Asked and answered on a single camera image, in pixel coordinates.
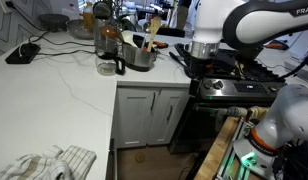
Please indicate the black power adapter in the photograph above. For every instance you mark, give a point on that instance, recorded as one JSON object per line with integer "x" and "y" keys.
{"x": 23, "y": 53}

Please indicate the white big spoon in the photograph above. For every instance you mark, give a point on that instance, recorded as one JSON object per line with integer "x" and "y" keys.
{"x": 129, "y": 38}

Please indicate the steel gas stove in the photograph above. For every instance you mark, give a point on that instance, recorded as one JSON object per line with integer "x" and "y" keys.
{"x": 234, "y": 90}

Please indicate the steel cutlery holder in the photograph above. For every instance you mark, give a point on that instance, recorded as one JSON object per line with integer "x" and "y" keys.
{"x": 139, "y": 58}

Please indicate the beige hanging cloth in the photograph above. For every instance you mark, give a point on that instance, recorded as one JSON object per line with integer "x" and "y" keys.
{"x": 259, "y": 112}

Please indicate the white cabinet door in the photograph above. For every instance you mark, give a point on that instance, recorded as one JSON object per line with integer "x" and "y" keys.
{"x": 167, "y": 116}
{"x": 135, "y": 116}

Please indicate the brown amber spoon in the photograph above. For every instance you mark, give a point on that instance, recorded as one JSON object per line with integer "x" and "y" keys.
{"x": 111, "y": 32}

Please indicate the striped dish towel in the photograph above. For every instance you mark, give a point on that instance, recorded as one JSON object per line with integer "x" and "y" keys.
{"x": 50, "y": 163}

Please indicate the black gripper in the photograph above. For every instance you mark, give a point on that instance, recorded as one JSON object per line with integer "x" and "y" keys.
{"x": 200, "y": 66}

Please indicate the black ladle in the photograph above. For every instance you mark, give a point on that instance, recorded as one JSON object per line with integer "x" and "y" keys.
{"x": 102, "y": 10}

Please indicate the grey metal bowl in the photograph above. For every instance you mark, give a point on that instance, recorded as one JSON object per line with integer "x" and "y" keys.
{"x": 79, "y": 29}

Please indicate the steel stove knob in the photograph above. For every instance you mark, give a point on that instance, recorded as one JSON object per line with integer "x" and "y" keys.
{"x": 218, "y": 84}
{"x": 208, "y": 84}

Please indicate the aluminium frame rail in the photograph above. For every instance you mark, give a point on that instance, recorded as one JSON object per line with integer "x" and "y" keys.
{"x": 232, "y": 156}

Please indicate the black spatula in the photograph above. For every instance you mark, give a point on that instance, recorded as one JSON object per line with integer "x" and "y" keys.
{"x": 179, "y": 63}

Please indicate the glass coffee pot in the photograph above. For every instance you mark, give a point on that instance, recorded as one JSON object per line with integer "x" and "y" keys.
{"x": 107, "y": 50}

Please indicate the wooden spoon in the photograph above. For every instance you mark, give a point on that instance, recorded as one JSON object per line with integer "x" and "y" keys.
{"x": 241, "y": 70}
{"x": 232, "y": 68}

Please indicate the wooden table top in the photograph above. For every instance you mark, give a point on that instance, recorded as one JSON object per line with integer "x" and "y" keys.
{"x": 215, "y": 151}

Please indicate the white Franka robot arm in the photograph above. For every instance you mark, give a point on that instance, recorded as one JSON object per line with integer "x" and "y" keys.
{"x": 210, "y": 23}

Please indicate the black stove display panel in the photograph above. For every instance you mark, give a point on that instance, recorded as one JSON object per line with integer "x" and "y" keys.
{"x": 250, "y": 87}

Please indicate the orange bottle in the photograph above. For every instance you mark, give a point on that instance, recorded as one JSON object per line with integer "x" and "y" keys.
{"x": 88, "y": 16}

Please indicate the light wooden spatula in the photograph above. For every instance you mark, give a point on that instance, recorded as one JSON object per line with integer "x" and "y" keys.
{"x": 154, "y": 28}

